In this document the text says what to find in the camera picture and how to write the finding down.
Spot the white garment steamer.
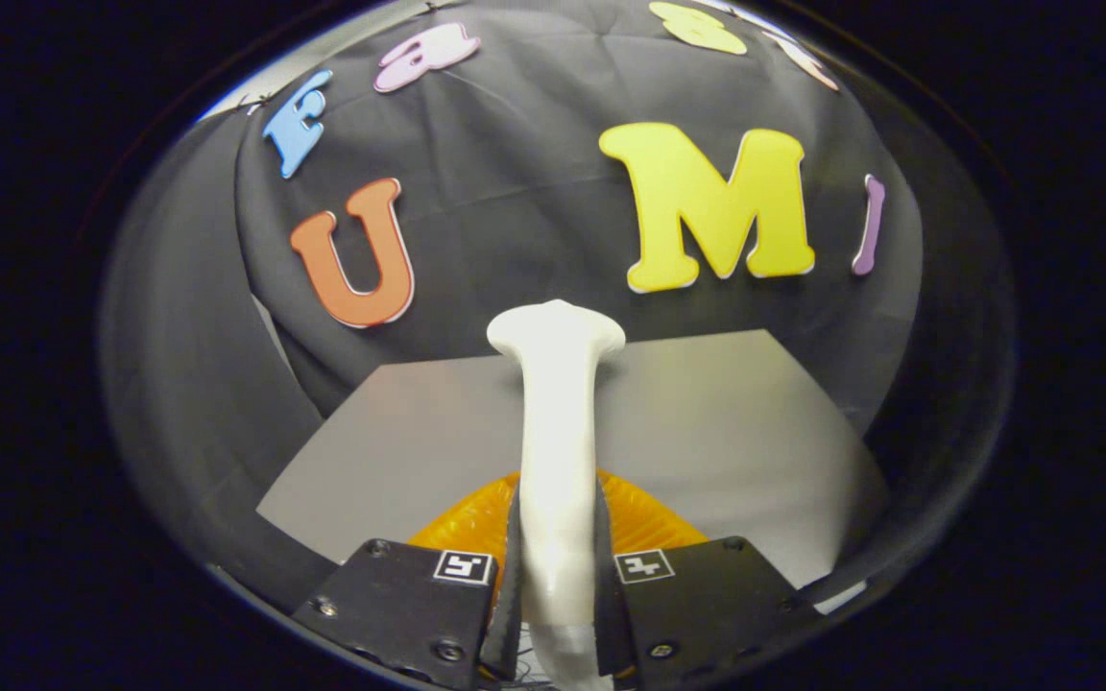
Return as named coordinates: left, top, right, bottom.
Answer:
left=486, top=299, right=627, bottom=691

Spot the black backdrop cloth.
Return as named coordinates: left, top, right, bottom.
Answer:
left=100, top=0, right=1017, bottom=615

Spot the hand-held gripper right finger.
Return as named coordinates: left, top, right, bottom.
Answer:
left=593, top=468, right=804, bottom=687

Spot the grey drawer cabinet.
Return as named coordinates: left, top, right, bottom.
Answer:
left=255, top=329, right=892, bottom=591

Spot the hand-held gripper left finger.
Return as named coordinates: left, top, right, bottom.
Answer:
left=292, top=470, right=523, bottom=691

